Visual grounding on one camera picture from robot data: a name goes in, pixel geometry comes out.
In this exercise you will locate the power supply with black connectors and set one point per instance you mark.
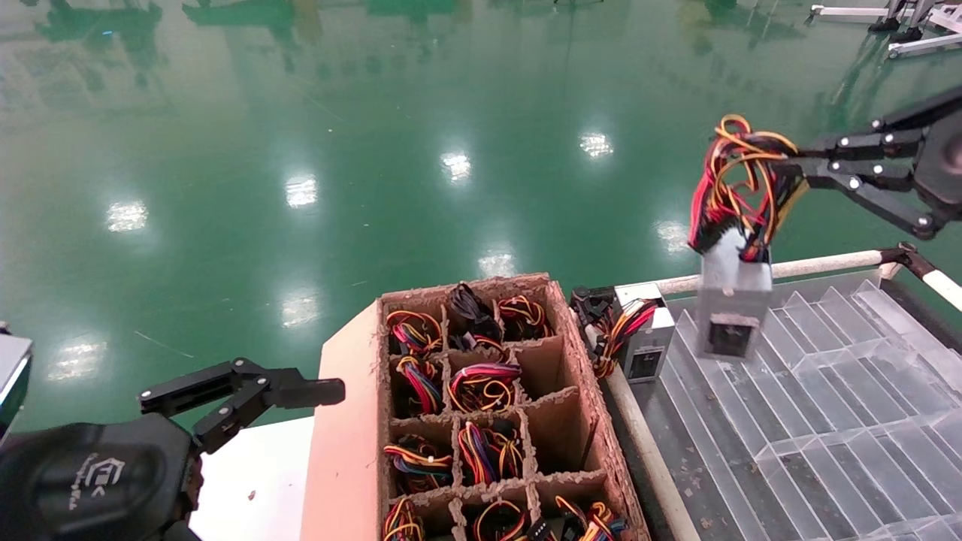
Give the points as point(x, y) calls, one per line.
point(470, 308)

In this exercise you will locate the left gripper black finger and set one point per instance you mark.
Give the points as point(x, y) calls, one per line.
point(278, 389)

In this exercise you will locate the long white pipe rail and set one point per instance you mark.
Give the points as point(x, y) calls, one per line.
point(827, 263)

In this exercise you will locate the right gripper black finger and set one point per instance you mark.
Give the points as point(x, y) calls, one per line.
point(887, 203)
point(864, 146)

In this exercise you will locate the clear acrylic stepped tray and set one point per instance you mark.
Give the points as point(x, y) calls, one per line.
point(827, 421)

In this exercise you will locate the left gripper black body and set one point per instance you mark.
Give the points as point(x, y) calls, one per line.
point(90, 481)

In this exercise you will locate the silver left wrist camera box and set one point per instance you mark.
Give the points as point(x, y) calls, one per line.
point(13, 376)

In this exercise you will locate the black pipe joint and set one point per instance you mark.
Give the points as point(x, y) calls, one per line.
point(913, 259)

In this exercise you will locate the grey metal floor frame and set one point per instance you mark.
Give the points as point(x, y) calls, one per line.
point(913, 45)

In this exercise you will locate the short white pipe rail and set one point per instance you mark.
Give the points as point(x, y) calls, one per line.
point(947, 287)

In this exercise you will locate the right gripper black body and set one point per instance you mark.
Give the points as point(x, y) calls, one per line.
point(945, 165)

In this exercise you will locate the brown cardboard divider box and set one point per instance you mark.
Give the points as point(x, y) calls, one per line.
point(346, 421)

